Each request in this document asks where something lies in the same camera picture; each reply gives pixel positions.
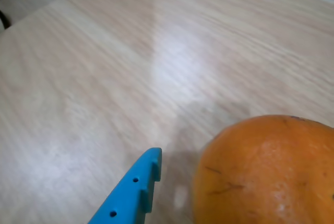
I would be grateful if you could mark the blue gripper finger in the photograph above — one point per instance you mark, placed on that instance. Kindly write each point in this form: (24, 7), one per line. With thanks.
(128, 198)

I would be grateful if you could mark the small reddish smooth orange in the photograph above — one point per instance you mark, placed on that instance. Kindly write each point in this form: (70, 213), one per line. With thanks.
(261, 177)

